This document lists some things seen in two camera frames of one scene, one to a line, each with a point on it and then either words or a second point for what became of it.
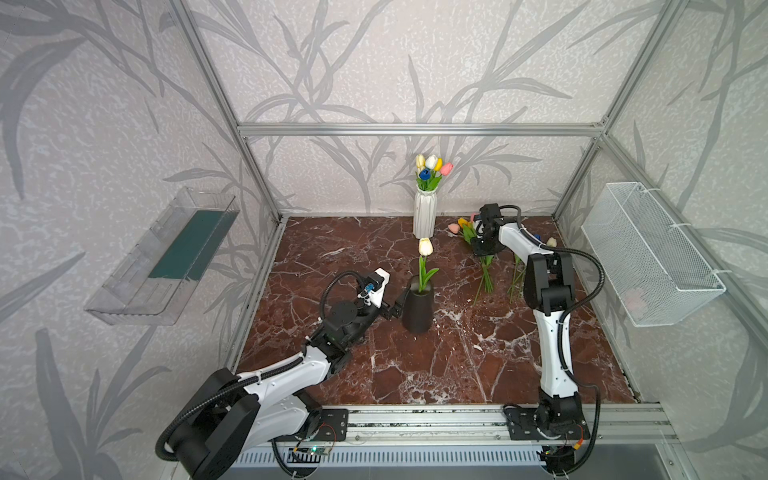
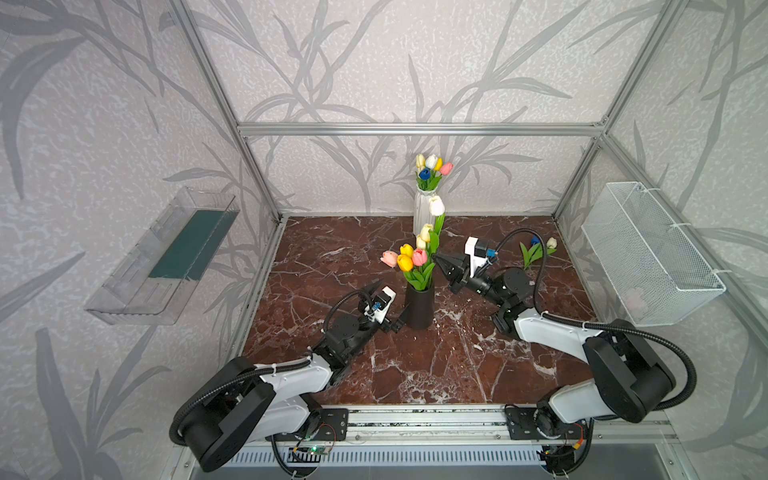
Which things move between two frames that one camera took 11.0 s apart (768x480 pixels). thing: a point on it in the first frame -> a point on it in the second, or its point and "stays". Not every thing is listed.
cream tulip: (425, 249) -> (424, 236)
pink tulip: (446, 168) stays
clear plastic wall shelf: (152, 287) stays
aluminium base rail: (628, 424) stays
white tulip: (431, 161) stays
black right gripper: (483, 222) -> (462, 279)
